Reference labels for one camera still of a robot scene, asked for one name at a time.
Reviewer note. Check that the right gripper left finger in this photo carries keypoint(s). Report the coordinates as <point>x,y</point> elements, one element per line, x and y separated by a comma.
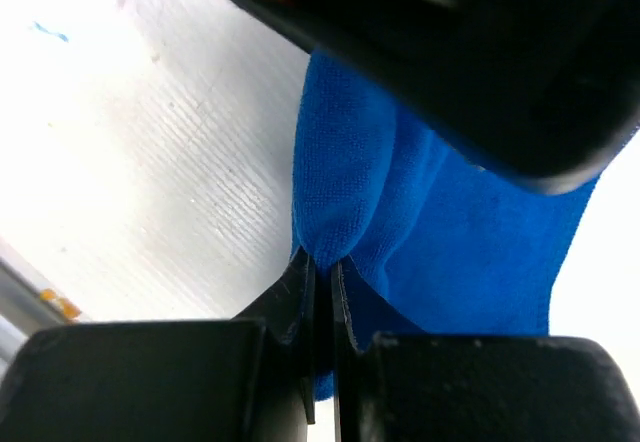
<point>247,378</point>

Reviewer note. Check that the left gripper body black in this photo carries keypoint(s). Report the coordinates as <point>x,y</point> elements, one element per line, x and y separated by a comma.
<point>543,92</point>

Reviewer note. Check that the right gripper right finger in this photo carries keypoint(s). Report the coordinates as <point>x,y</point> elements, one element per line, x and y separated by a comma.
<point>395,382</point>

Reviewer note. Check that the blue towel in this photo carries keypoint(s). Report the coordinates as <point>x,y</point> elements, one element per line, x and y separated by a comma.
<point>454,248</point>

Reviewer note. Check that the aluminium rail frame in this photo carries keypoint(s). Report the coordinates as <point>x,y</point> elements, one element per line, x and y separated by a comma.
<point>29,303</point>

